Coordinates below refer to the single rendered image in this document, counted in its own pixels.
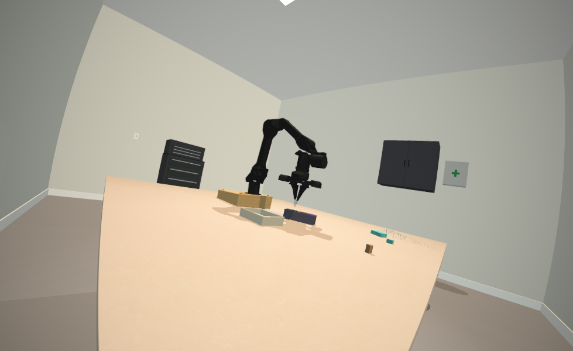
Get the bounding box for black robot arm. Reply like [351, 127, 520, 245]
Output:
[246, 118, 328, 195]

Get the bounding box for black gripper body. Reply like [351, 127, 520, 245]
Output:
[278, 164, 322, 188]

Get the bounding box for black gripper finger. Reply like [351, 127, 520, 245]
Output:
[297, 185, 309, 201]
[289, 183, 298, 200]

